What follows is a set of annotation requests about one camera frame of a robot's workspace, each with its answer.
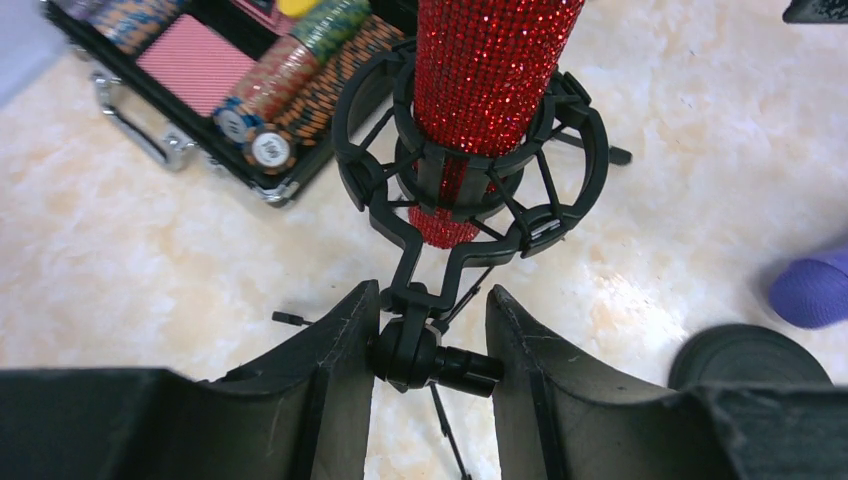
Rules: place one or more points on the red glitter microphone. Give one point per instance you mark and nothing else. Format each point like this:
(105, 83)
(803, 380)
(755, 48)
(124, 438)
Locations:
(481, 70)

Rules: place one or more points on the pink card deck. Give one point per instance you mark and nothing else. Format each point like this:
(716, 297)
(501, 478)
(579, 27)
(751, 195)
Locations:
(195, 63)

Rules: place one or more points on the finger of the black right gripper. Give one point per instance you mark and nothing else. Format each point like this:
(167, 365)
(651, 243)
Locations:
(816, 12)

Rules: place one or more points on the yellow dealer chip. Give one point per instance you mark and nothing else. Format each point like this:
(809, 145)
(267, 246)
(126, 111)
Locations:
(296, 8)

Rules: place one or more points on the black aluminium poker chip case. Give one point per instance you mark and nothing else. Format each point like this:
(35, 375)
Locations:
(251, 85)

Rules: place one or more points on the black tripod stand with pop filter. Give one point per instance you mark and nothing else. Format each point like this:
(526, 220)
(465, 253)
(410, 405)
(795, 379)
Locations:
(539, 192)

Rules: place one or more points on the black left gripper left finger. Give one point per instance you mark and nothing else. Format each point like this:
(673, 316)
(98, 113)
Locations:
(299, 411)

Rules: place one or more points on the purple toy microphone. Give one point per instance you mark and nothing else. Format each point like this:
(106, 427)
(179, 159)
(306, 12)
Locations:
(811, 293)

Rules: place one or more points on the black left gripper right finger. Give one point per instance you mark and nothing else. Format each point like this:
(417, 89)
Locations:
(561, 413)

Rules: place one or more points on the black round base microphone stand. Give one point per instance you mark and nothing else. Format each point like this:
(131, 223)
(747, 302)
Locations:
(743, 353)

